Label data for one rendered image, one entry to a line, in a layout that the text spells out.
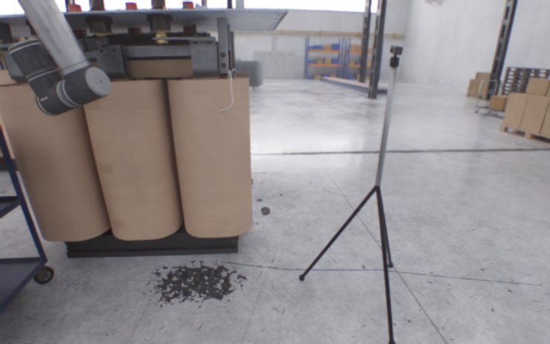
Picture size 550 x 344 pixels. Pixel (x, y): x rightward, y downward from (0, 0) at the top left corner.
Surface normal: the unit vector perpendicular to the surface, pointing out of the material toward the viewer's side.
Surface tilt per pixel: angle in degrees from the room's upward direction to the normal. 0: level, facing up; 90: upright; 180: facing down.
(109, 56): 90
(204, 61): 90
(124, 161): 90
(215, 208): 90
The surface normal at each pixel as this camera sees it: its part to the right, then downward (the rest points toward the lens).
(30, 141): 0.09, 0.36
